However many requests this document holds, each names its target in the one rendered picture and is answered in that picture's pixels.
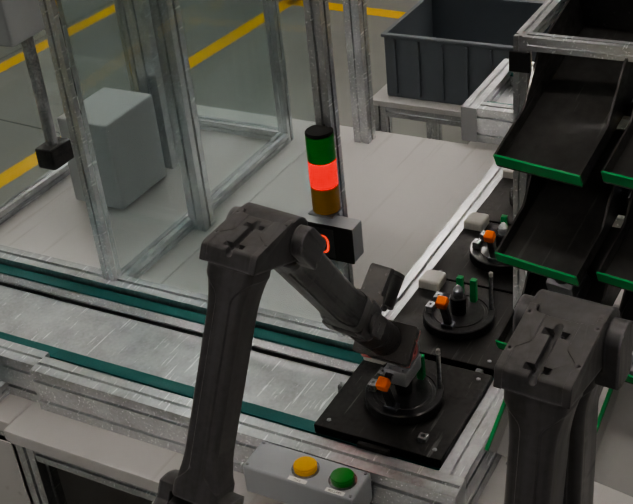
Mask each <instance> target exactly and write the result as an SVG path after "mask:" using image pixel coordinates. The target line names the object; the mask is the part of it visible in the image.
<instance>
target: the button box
mask: <svg viewBox="0 0 633 504"><path fill-rule="evenodd" d="M303 456H309V457H312V458H314V459H315V460H316V461H317V471H316V472H315V473H314V474H312V475H310V476H305V477H303V476H299V475H297V474H296V473H295V472H294V468H293V464H294V462H295V460H297V459H298V458H300V457H303ZM341 467H345V468H349V469H351V470H352V471H353V472H354V475H355V481H354V483H353V484H352V485H351V486H349V487H347V488H337V487H335V486H333V485H332V483H331V480H330V475H331V473H332V472H333V471H334V470H335V469H337V468H341ZM243 471H244V476H245V482H246V488H247V491H249V492H252V493H256V494H259V495H262V496H265V497H268V498H271V499H274V500H277V501H280V502H283V503H286V504H369V503H370V502H371V500H372V498H373V496H372V486H371V475H370V473H368V472H365V471H361V470H358V469H355V468H351V467H348V466H345V465H341V464H338V463H335V462H331V461H328V460H325V459H322V458H318V457H315V456H312V455H308V454H305V453H302V452H298V451H295V450H292V449H288V448H285V447H282V446H278V445H275V444H272V443H268V442H265V441H263V442H261V444H260V445H259V446H258V447H257V449H256V450H255V451H254V452H253V454H252V455H251V456H250V457H249V459H248V460H247V461H246V462H245V464H244V465H243Z"/></svg>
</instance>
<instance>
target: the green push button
mask: <svg viewBox="0 0 633 504"><path fill-rule="evenodd" d="M330 480H331V483H332V485H333V486H335V487H337V488H347V487H349V486H351V485H352V484H353V483H354V481H355V475H354V472H353V471H352V470H351V469H349V468H345V467H341V468H337V469H335V470H334V471H333V472H332V473H331V475H330Z"/></svg>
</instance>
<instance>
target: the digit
mask: <svg viewBox="0 0 633 504"><path fill-rule="evenodd" d="M310 227H313V228H315V229H316V230H317V231H318V232H319V233H320V235H321V236H322V237H323V238H324V239H325V240H326V246H325V249H324V252H323V253H324V254H325V255H326V256H327V257H331V258H336V255H335V245H334V235H333V230H330V229H325V228H320V227H314V226H310Z"/></svg>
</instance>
